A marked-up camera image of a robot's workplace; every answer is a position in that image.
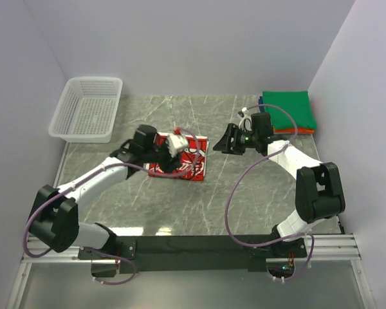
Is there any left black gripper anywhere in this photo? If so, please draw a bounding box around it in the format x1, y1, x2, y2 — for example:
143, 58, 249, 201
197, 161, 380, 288
143, 135, 183, 173

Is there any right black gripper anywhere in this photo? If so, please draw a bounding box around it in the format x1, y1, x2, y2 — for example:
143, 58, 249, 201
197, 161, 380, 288
212, 124, 259, 156

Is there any white t shirt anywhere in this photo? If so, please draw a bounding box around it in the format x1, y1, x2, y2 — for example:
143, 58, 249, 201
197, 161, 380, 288
143, 131, 210, 183

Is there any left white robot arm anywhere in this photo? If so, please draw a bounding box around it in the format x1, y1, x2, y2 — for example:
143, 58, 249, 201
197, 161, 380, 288
25, 125, 188, 259

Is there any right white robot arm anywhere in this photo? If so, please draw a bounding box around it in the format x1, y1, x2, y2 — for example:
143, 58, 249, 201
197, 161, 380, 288
213, 113, 345, 257

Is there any blue folded t shirt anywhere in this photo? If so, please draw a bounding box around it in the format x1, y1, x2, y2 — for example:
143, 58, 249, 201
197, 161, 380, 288
258, 96, 265, 113

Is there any white plastic basket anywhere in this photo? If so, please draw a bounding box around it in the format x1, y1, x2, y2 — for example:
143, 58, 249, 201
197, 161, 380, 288
48, 77, 123, 144

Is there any orange folded t shirt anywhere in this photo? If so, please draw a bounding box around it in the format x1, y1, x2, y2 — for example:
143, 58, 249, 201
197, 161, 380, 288
273, 127, 315, 135

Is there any green folded t shirt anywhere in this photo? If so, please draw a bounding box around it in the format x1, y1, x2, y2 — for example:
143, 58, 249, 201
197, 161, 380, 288
262, 91, 317, 130

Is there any black base beam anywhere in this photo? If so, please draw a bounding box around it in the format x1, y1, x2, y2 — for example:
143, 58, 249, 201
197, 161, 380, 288
77, 234, 309, 277

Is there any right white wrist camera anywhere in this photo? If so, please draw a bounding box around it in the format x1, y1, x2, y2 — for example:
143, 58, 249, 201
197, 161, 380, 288
238, 108, 252, 131

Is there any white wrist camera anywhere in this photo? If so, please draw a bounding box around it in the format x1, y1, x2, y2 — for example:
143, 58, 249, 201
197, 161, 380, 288
165, 127, 189, 157
238, 108, 252, 131

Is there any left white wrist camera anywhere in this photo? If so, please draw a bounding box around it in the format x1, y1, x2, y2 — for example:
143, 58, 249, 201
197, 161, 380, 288
165, 127, 189, 157

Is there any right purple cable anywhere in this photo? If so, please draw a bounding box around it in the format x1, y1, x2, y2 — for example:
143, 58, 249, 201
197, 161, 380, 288
224, 103, 315, 283

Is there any aluminium frame rail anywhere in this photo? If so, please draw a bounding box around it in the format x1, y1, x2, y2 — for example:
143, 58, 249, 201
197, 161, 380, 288
6, 238, 94, 309

